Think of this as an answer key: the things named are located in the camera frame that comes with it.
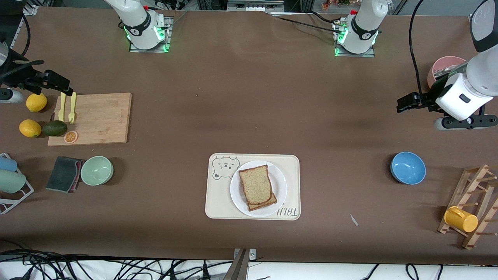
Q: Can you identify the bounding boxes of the brown toast slice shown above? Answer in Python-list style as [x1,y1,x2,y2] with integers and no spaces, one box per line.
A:
[244,183,278,212]

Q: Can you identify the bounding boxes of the seeded bread slice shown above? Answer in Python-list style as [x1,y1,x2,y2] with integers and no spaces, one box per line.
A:
[238,165,272,205]

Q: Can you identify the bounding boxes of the white round plate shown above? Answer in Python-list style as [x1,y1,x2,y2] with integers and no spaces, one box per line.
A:
[230,160,288,217]

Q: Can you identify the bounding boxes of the yellow lemon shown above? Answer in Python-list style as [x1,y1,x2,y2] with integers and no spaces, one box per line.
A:
[26,93,48,113]
[19,119,42,138]

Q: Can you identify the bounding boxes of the pink bowl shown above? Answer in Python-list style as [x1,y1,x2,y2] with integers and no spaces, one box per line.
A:
[427,56,467,89]

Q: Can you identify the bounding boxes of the yellow plastic knife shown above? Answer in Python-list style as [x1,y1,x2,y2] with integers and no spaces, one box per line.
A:
[58,91,67,122]

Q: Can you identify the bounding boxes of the metal scoop spoon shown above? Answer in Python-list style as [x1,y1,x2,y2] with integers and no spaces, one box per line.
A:
[436,65,466,77]

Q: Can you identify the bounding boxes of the yellow plastic fork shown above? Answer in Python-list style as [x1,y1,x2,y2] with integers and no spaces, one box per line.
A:
[68,93,77,124]

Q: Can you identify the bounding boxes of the dark green avocado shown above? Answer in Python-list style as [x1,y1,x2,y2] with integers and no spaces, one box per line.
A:
[42,120,68,137]

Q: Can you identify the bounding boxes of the wooden cutting board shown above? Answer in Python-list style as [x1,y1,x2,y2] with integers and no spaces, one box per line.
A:
[47,93,132,147]

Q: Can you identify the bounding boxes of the blue bowl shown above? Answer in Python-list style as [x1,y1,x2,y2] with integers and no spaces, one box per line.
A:
[390,151,427,185]

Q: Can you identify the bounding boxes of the light blue cup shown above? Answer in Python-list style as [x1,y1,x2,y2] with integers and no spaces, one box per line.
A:
[0,156,18,172]

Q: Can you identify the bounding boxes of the dark grey cloth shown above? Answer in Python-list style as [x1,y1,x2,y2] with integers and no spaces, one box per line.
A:
[46,156,84,194]

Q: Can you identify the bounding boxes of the pale green bowl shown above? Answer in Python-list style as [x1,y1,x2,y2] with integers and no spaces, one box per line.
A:
[80,156,114,186]

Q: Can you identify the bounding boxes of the wooden cup rack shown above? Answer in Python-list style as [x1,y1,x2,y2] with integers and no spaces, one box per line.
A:
[437,164,498,250]

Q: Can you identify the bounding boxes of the pale green cup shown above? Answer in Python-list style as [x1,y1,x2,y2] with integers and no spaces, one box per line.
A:
[0,169,26,194]

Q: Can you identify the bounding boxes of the yellow mug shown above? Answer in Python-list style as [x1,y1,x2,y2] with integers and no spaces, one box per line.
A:
[444,206,479,233]

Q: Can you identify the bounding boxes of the silver metal bar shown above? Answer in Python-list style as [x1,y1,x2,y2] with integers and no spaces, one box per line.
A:
[227,1,285,11]

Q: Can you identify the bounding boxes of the cream tray with bear print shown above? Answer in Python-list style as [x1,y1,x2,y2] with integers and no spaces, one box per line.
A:
[205,153,301,221]

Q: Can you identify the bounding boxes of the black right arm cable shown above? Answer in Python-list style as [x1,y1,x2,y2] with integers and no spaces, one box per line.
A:
[20,12,33,59]

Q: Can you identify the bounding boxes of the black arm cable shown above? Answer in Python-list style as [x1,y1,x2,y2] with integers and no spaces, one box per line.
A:
[20,12,33,59]
[409,0,432,95]

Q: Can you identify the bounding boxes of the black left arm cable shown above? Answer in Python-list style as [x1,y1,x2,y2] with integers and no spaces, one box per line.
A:
[409,0,432,95]

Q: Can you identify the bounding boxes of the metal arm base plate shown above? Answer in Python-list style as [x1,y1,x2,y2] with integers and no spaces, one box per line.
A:
[333,19,376,58]
[129,15,174,53]

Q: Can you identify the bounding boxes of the white wire rack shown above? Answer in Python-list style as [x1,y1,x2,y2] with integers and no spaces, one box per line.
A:
[0,152,35,215]

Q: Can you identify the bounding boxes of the black base power cable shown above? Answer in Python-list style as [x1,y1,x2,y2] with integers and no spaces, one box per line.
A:
[270,12,343,35]

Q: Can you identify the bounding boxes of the tangled black floor cables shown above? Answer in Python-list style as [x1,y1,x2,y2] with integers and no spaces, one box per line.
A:
[0,239,234,280]

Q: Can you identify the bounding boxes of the grey metal camera post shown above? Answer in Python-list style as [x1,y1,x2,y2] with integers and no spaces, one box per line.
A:
[223,248,257,280]

